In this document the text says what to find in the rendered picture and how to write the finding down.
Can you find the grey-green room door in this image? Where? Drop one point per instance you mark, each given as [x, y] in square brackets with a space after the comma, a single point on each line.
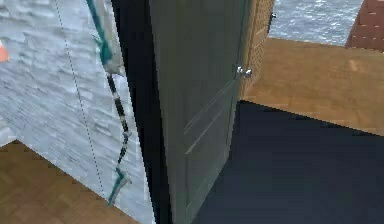
[203, 110]

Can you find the silver round door knob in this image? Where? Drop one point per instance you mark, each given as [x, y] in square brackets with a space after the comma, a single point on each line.
[244, 72]

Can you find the red-brown brick cabinet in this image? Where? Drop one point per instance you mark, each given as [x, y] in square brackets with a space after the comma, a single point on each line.
[368, 25]

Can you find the orange lamp shade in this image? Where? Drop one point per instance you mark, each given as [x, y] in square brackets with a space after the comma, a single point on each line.
[3, 53]

